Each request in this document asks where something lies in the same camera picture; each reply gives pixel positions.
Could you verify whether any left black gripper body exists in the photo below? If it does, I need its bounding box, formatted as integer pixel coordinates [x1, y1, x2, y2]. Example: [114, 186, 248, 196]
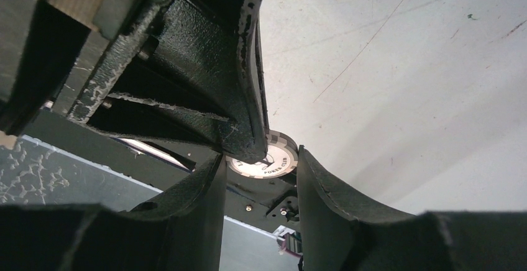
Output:
[1, 0, 142, 136]

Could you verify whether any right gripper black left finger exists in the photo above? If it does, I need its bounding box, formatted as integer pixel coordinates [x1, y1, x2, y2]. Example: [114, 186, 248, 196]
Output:
[1, 155, 227, 270]

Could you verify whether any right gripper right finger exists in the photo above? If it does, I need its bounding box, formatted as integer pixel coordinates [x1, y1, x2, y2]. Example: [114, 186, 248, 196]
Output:
[297, 147, 526, 270]

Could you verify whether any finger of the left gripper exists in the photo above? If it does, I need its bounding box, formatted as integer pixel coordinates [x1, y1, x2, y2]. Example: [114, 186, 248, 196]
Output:
[66, 0, 268, 163]

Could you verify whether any white poker chip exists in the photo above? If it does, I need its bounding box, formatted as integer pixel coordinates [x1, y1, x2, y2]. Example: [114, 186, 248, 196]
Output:
[226, 130, 298, 179]

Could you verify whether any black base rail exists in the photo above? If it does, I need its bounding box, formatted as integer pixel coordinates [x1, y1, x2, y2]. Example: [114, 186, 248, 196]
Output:
[24, 111, 300, 232]

